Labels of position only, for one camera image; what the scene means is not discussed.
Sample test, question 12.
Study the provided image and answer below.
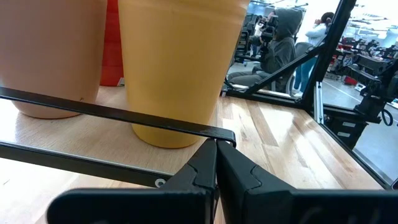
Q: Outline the yellow tall cup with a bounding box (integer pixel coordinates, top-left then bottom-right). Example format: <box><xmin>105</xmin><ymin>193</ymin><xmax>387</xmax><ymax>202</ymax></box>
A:
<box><xmin>117</xmin><ymin>0</ymin><xmax>251</xmax><ymax>149</ymax></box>

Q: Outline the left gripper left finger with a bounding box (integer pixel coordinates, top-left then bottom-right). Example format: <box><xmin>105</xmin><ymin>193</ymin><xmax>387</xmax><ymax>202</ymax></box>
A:
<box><xmin>46</xmin><ymin>138</ymin><xmax>218</xmax><ymax>224</ymax></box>

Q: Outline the red ribbed cup white label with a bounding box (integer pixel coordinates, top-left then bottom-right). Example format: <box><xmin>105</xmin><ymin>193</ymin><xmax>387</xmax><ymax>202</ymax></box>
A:
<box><xmin>99</xmin><ymin>0</ymin><xmax>125</xmax><ymax>87</ymax></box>

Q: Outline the black aluminium rig frame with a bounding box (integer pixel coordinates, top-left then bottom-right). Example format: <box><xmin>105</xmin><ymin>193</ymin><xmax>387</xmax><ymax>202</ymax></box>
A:
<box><xmin>222</xmin><ymin>0</ymin><xmax>398</xmax><ymax>190</ymax></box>

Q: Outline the terracotta tall cup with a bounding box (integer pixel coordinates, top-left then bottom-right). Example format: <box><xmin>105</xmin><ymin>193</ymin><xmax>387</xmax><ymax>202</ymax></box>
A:
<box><xmin>0</xmin><ymin>0</ymin><xmax>108</xmax><ymax>120</ymax></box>

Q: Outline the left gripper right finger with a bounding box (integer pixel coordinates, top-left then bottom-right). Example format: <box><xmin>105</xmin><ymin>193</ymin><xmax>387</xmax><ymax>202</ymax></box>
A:
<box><xmin>216</xmin><ymin>140</ymin><xmax>398</xmax><ymax>224</ymax></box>

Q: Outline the person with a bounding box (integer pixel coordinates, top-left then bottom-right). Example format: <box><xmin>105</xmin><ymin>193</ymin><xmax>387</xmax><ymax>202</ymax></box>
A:
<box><xmin>226</xmin><ymin>7</ymin><xmax>304</xmax><ymax>93</ymax></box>
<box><xmin>292</xmin><ymin>11</ymin><xmax>335</xmax><ymax>96</ymax></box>

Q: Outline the black control box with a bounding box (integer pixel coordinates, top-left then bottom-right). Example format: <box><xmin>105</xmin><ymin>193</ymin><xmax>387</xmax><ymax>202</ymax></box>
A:
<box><xmin>323</xmin><ymin>116</ymin><xmax>369</xmax><ymax>150</ymax></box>

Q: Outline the wooden shelf black metal frame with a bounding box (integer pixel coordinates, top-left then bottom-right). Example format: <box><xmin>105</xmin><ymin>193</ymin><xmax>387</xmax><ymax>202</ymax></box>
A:
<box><xmin>0</xmin><ymin>85</ymin><xmax>237</xmax><ymax>189</ymax></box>

